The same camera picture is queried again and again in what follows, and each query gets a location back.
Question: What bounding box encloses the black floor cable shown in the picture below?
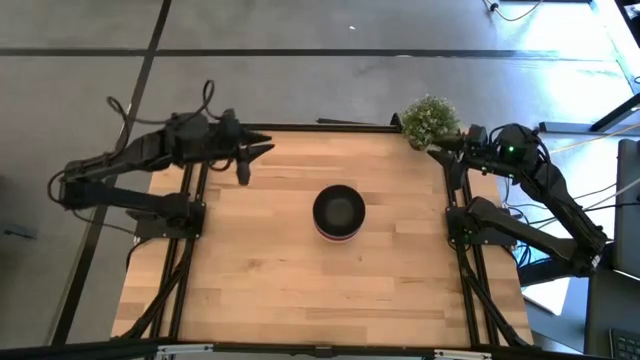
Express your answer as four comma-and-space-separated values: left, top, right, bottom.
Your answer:
480, 0, 545, 23

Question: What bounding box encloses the yellow cable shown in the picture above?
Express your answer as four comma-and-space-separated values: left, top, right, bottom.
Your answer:
548, 122, 640, 154

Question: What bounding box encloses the green potted plant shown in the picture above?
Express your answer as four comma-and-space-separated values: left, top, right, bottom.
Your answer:
400, 94, 460, 150

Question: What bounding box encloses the dark grey desk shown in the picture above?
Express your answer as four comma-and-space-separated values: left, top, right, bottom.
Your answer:
583, 263, 640, 359

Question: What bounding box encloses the coral pink bowl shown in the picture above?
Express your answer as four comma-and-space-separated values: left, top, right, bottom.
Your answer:
317, 230, 362, 245

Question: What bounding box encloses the grey monitor panel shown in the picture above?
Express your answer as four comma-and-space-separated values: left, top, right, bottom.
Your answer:
613, 138, 640, 279

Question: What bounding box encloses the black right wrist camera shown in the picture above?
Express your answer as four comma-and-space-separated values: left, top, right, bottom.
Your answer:
465, 124, 489, 147

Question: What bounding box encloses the blue cable bundle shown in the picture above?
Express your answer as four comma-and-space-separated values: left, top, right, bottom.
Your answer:
514, 239, 539, 269

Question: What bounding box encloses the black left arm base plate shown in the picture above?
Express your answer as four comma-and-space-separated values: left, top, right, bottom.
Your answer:
133, 199, 207, 240

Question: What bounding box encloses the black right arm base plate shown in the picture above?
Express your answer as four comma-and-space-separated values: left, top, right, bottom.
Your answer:
445, 205, 517, 247

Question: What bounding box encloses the black frame crossbar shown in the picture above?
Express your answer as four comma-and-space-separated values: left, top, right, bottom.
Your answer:
242, 122, 404, 135

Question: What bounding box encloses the black diagonal frame strut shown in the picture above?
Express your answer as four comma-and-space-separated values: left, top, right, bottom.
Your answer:
459, 247, 531, 348
119, 239, 196, 341

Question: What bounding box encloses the black bowl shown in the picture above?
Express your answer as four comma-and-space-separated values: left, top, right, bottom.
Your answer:
312, 184, 367, 232

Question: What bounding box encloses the thin black rod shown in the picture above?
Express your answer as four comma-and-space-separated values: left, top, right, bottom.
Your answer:
316, 117, 396, 127

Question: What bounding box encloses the black desk leg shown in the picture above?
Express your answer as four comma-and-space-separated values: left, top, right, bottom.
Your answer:
538, 92, 640, 135

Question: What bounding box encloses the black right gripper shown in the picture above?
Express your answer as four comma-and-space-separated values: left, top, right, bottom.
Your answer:
427, 137, 495, 193

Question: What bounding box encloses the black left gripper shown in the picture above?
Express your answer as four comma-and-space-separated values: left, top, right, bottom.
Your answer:
212, 108, 276, 188

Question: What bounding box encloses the black desk foot bar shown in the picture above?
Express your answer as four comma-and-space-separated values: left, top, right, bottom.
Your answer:
518, 259, 584, 287

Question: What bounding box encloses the white sheet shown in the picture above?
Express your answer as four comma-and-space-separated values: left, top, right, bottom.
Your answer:
522, 275, 572, 317

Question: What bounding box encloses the magenta bowl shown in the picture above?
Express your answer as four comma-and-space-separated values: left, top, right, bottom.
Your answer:
314, 225, 365, 240

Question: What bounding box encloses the black keyboard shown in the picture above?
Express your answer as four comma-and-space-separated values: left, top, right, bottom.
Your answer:
608, 328, 640, 360

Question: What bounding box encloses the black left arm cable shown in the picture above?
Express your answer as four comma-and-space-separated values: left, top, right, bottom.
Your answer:
106, 78, 217, 126

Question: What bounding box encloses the black table edge bar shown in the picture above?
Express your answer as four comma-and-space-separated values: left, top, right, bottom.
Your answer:
0, 338, 640, 360

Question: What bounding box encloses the black frame side rail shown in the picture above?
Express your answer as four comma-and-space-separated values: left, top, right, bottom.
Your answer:
168, 159, 211, 341
147, 162, 197, 341
462, 169, 501, 347
444, 174, 480, 347

